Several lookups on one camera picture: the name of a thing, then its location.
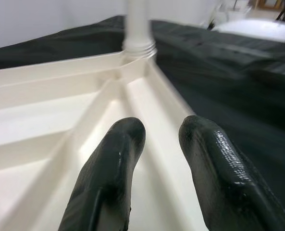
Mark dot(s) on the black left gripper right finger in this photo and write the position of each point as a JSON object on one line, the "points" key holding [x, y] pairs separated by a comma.
{"points": [[224, 180]]}

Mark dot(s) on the white plastic table leg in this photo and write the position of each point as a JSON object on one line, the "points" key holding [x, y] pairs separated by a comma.
{"points": [[136, 24]]}

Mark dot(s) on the black quilted cloth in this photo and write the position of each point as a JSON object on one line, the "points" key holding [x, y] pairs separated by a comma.
{"points": [[228, 84]]}

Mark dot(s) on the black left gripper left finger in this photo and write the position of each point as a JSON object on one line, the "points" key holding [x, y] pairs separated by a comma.
{"points": [[103, 180]]}

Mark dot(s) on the white plastic table top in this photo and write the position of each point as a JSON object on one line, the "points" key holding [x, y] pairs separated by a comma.
{"points": [[36, 120]]}

